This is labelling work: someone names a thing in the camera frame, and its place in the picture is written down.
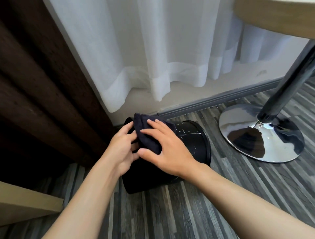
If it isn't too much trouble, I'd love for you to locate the person's left forearm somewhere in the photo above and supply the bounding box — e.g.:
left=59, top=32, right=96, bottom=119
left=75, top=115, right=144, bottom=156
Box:
left=42, top=160, right=120, bottom=239

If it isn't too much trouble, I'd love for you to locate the grey skirting board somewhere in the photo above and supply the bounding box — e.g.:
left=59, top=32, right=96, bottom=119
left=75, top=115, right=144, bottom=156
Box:
left=114, top=77, right=286, bottom=129

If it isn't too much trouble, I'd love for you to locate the beige wooden furniture panel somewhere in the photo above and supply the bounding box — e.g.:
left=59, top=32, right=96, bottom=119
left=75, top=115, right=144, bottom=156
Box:
left=0, top=181, right=64, bottom=227

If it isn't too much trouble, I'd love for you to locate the person's right forearm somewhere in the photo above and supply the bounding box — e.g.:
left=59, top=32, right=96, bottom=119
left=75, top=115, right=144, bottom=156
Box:
left=183, top=163, right=315, bottom=239

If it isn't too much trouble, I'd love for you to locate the chrome table pedestal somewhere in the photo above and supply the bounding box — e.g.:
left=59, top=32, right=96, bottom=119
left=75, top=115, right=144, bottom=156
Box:
left=218, top=39, right=315, bottom=163

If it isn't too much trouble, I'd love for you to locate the dark navy cloth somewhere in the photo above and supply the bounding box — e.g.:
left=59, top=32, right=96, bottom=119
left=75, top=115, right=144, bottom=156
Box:
left=134, top=112, right=184, bottom=155

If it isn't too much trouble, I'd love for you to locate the black round waste bin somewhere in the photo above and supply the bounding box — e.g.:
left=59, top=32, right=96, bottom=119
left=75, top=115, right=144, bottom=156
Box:
left=122, top=117, right=212, bottom=195

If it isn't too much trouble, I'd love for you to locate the dark brown curtain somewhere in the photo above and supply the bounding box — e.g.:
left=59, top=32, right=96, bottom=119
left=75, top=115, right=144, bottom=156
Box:
left=0, top=0, right=116, bottom=190

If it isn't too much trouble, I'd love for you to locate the person's right hand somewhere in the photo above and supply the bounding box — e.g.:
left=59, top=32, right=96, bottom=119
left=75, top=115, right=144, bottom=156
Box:
left=137, top=119, right=206, bottom=180

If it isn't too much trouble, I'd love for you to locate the white sheer curtain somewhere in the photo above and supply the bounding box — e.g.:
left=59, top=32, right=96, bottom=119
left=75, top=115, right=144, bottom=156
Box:
left=43, top=0, right=304, bottom=113

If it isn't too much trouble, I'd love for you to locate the person's left hand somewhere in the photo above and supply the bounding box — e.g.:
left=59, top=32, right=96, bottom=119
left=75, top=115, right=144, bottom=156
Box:
left=99, top=121, right=140, bottom=178

